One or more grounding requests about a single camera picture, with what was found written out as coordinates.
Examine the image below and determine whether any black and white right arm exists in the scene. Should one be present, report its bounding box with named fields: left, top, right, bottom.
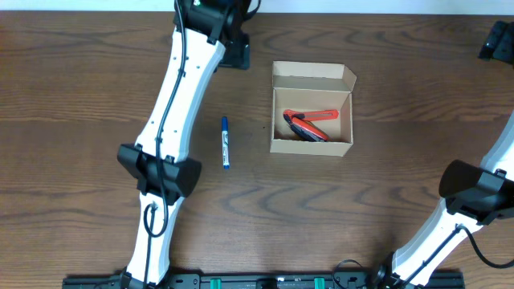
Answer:
left=367, top=120, right=513, bottom=288

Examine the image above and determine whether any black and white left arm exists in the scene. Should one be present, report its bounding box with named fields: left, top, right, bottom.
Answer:
left=117, top=0, right=256, bottom=288

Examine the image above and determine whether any open cardboard box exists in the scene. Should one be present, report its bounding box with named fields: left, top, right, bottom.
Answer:
left=270, top=61, right=357, bottom=157

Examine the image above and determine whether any blue cap whiteboard marker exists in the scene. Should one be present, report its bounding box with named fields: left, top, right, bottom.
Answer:
left=222, top=116, right=230, bottom=169

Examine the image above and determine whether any black mounting rail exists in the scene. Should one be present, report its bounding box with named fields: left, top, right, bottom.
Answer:
left=62, top=271, right=466, bottom=289

